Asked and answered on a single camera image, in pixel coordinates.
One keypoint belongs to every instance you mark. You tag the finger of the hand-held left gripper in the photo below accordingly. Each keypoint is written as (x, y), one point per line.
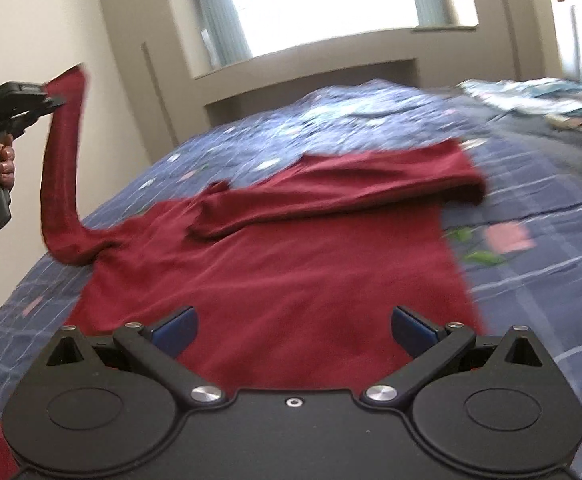
(55, 102)

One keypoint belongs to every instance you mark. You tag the beige built-in wardrobe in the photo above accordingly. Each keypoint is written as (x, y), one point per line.
(506, 20)
(136, 45)

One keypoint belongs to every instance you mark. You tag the dark red sweater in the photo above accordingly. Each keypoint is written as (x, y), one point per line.
(281, 270)

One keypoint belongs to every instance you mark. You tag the blue checked bedspread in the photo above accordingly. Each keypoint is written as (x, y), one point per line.
(546, 280)

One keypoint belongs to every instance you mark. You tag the window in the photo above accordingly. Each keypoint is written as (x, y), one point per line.
(321, 0)

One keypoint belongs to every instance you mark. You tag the light blue patterned cloth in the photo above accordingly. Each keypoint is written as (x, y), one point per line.
(526, 92)

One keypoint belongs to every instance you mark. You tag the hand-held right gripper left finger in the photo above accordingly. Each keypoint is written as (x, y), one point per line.
(177, 334)

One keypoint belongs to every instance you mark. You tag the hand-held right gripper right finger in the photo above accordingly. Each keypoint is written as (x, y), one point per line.
(411, 334)

